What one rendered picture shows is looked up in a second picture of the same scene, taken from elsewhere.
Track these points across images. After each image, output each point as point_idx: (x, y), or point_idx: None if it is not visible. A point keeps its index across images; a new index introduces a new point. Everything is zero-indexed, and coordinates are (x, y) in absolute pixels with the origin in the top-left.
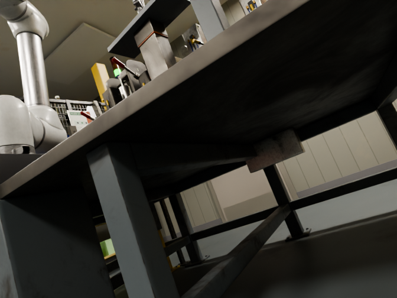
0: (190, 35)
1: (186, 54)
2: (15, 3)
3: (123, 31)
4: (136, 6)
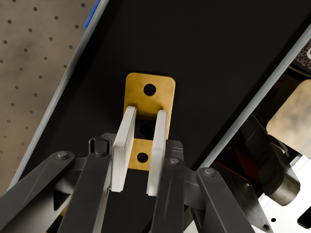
0: (188, 208)
1: (269, 174)
2: None
3: (101, 0)
4: (82, 158)
